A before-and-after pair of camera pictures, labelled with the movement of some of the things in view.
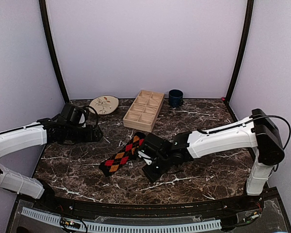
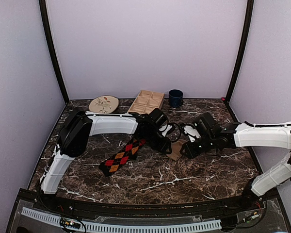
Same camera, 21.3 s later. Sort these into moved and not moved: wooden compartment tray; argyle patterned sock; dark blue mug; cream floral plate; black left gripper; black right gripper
Moved: black right gripper; black left gripper
Not moved: dark blue mug; argyle patterned sock; wooden compartment tray; cream floral plate
